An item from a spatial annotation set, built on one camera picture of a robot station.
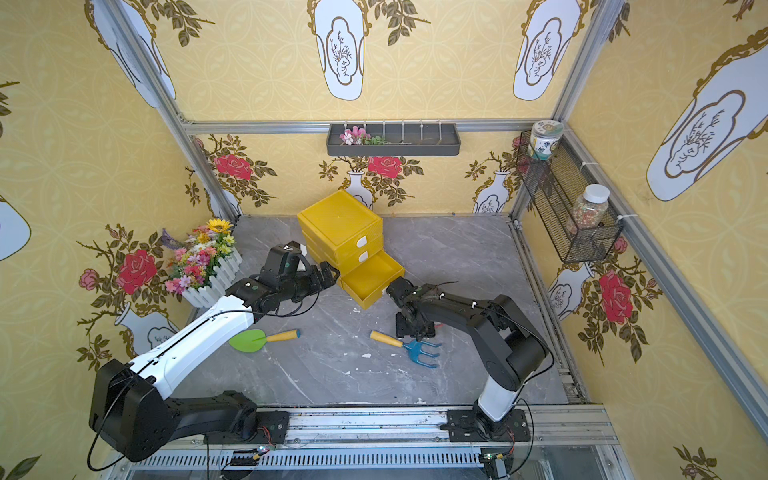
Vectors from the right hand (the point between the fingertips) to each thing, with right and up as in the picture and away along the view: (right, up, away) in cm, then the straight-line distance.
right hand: (414, 327), depth 92 cm
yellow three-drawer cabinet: (-21, +29, -4) cm, 36 cm away
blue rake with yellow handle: (-1, -5, -5) cm, 7 cm away
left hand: (-27, +17, -9) cm, 33 cm away
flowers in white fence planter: (-62, +20, -4) cm, 65 cm away
